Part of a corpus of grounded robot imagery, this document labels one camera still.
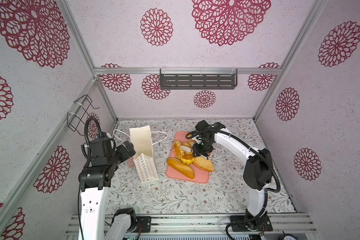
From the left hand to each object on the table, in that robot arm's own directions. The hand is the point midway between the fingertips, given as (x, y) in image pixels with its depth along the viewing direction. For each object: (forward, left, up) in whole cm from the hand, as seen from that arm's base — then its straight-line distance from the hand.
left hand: (125, 152), depth 70 cm
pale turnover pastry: (+5, -40, -22) cm, 46 cm away
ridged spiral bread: (+19, -32, -20) cm, 42 cm away
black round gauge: (-32, -74, -23) cm, 84 cm away
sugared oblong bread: (+16, -24, -23) cm, 36 cm away
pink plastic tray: (-1, -38, -26) cm, 47 cm away
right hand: (+9, -36, -15) cm, 40 cm away
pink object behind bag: (-8, -5, +5) cm, 11 cm away
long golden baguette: (+3, -26, -22) cm, 34 cm away
